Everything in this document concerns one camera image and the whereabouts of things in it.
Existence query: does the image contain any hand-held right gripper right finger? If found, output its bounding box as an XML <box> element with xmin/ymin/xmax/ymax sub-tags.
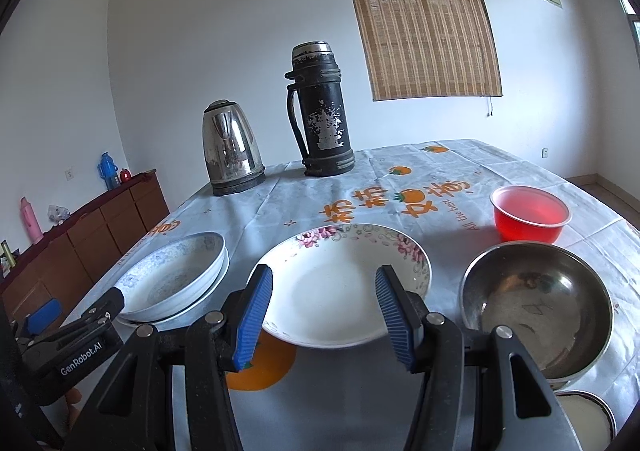
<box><xmin>375</xmin><ymin>265</ymin><xmax>583</xmax><ymax>451</ymax></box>

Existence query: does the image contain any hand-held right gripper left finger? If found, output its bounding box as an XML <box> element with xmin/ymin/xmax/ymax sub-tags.
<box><xmin>65</xmin><ymin>263</ymin><xmax>274</xmax><ymax>451</ymax></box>

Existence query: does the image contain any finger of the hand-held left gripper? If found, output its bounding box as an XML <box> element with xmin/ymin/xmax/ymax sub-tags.
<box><xmin>60</xmin><ymin>287</ymin><xmax>126</xmax><ymax>338</ymax></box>
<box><xmin>12</xmin><ymin>299</ymin><xmax>62</xmax><ymax>349</ymax></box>

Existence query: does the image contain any white floral plate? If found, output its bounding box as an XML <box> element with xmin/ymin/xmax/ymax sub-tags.
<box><xmin>246</xmin><ymin>223</ymin><xmax>432</xmax><ymax>349</ymax></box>

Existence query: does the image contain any large steel bowl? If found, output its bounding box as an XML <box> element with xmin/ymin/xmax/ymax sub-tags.
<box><xmin>460</xmin><ymin>241</ymin><xmax>614</xmax><ymax>380</ymax></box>

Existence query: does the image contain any red plastic bowl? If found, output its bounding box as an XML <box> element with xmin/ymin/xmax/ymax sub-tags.
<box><xmin>490</xmin><ymin>185</ymin><xmax>572</xmax><ymax>244</ymax></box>

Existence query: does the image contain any person's left hand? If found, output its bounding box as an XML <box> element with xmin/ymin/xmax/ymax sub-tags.
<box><xmin>64</xmin><ymin>387</ymin><xmax>85</xmax><ymax>432</ymax></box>

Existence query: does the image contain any brown wooden cabinet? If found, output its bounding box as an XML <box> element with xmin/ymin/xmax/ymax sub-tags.
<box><xmin>0</xmin><ymin>169</ymin><xmax>171</xmax><ymax>327</ymax></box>

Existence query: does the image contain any pink thermos bottle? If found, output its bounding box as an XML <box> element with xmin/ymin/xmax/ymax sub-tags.
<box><xmin>20</xmin><ymin>197</ymin><xmax>44</xmax><ymax>244</ymax></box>

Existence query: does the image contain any blue thermos bottle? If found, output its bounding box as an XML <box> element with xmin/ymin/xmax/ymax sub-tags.
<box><xmin>97</xmin><ymin>152</ymin><xmax>121</xmax><ymax>190</ymax></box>

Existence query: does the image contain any steel electric kettle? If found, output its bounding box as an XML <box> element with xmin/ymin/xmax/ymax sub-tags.
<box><xmin>202</xmin><ymin>100</ymin><xmax>266</xmax><ymax>196</ymax></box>

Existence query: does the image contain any black worn thermos flask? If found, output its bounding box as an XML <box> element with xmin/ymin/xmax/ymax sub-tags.
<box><xmin>285</xmin><ymin>42</ymin><xmax>356</xmax><ymax>178</ymax></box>

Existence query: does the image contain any small steel bowl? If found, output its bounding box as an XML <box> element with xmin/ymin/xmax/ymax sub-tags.
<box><xmin>552</xmin><ymin>388</ymin><xmax>617</xmax><ymax>451</ymax></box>

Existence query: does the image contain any bamboo window blind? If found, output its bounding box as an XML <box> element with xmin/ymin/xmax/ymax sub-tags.
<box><xmin>336</xmin><ymin>0</ymin><xmax>503</xmax><ymax>118</ymax></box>

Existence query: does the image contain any window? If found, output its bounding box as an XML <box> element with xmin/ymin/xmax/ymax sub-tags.
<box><xmin>616</xmin><ymin>0</ymin><xmax>640</xmax><ymax>56</ymax></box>

